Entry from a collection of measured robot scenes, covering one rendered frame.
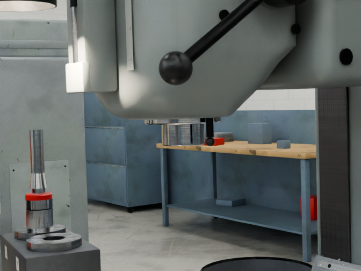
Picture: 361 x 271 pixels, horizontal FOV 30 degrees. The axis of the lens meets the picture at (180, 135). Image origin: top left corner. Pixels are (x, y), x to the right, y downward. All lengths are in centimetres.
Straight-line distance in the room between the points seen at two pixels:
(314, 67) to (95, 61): 23
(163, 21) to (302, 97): 595
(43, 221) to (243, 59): 62
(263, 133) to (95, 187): 295
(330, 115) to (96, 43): 51
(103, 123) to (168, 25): 778
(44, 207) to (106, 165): 723
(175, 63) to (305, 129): 598
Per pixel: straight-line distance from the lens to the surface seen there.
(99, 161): 862
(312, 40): 74
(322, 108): 109
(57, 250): 109
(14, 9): 68
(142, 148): 810
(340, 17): 74
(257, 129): 657
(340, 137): 107
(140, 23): 65
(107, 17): 68
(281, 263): 302
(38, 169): 120
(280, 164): 683
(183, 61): 58
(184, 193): 821
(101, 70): 67
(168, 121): 71
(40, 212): 120
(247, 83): 70
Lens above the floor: 133
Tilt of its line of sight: 3 degrees down
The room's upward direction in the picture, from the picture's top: 2 degrees counter-clockwise
